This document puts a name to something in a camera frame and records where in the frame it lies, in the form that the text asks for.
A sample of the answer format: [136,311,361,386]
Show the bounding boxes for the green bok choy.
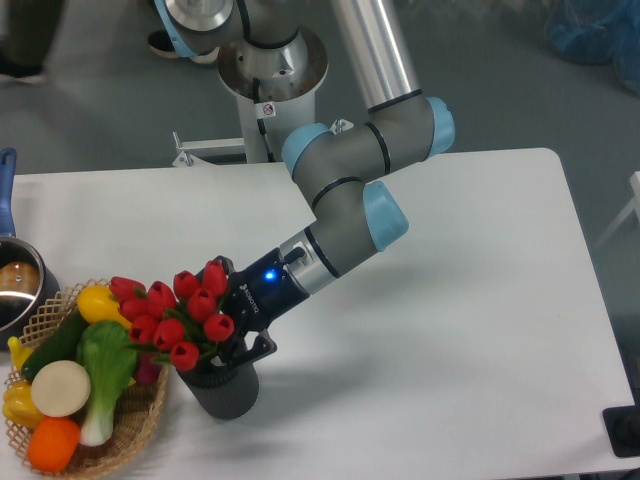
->
[76,321,137,447]

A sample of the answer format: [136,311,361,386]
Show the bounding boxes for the white furniture frame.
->
[597,171,640,245]

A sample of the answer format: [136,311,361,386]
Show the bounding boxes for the dark grey ribbed vase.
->
[178,356,259,420]

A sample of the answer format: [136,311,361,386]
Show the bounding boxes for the blue plastic bag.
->
[544,1,639,94]

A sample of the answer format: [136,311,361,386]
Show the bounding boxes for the yellow banana tip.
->
[7,336,34,371]

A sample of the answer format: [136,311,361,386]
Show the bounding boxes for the yellow bell pepper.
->
[2,380,45,429]

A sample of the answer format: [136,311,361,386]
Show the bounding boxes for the orange fruit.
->
[26,417,80,474]

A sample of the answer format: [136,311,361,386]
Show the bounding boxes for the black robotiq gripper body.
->
[221,248,310,336]

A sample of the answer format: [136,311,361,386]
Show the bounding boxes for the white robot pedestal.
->
[236,92,316,163]

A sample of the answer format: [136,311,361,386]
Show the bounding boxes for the white metal base frame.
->
[173,131,255,166]

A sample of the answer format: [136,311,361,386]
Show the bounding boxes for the blue handled saucepan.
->
[1,148,59,352]

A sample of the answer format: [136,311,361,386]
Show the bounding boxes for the black cable on pedestal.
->
[252,77,276,164]

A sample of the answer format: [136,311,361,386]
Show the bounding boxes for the red tulip bouquet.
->
[109,259,235,372]

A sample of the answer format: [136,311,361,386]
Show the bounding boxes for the dark green cucumber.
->
[21,310,89,382]

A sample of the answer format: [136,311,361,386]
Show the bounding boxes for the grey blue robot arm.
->
[156,1,455,371]

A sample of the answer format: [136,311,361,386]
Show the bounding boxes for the woven wicker basket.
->
[1,279,169,479]

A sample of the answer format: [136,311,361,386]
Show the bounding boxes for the black white shoe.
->
[147,30,219,66]

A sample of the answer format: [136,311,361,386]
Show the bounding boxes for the yellow squash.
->
[76,285,131,329]

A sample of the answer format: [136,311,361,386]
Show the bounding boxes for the person leg dark trousers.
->
[1,0,65,84]

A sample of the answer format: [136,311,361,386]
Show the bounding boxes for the red radish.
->
[132,354,161,386]

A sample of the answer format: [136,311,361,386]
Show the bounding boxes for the white round radish slice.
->
[31,360,91,417]

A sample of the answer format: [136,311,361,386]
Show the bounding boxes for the black device at table edge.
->
[602,405,639,458]

